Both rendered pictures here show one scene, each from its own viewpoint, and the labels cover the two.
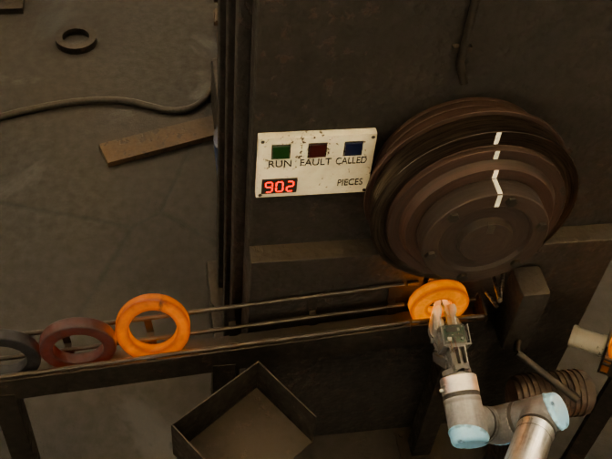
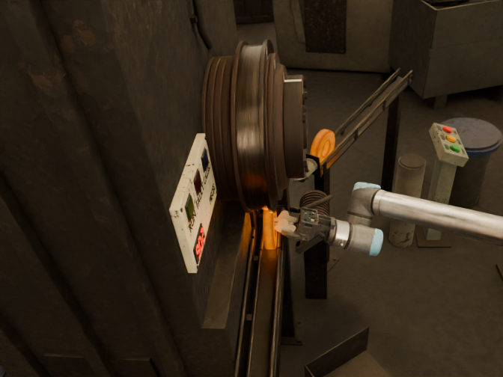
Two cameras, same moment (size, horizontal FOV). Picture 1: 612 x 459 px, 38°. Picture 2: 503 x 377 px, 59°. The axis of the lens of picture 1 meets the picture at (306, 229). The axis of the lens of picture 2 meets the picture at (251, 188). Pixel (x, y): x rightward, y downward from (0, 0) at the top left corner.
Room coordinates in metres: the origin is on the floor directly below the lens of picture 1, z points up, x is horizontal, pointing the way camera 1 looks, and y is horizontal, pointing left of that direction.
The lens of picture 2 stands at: (1.04, 0.63, 1.77)
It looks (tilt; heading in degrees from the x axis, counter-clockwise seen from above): 39 degrees down; 294
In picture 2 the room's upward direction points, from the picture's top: 8 degrees counter-clockwise
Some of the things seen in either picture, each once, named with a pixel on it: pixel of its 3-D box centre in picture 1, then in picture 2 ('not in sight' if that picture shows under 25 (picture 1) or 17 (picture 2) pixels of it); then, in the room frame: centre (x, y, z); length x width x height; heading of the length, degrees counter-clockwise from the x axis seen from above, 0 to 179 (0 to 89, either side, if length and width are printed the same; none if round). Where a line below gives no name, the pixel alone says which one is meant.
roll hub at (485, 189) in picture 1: (483, 233); (297, 127); (1.34, -0.38, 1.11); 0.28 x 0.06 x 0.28; 103
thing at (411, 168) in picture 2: not in sight; (406, 203); (1.02, -1.11, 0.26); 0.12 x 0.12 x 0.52
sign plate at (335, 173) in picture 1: (314, 163); (197, 200); (1.46, 0.00, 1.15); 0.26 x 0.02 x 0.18; 103
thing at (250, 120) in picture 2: (470, 201); (261, 129); (1.43, -0.36, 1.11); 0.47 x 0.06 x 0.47; 103
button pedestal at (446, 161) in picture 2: not in sight; (440, 189); (0.87, -1.19, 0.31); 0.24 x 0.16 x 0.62; 103
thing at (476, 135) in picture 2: not in sight; (460, 165); (0.76, -1.54, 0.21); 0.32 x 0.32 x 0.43
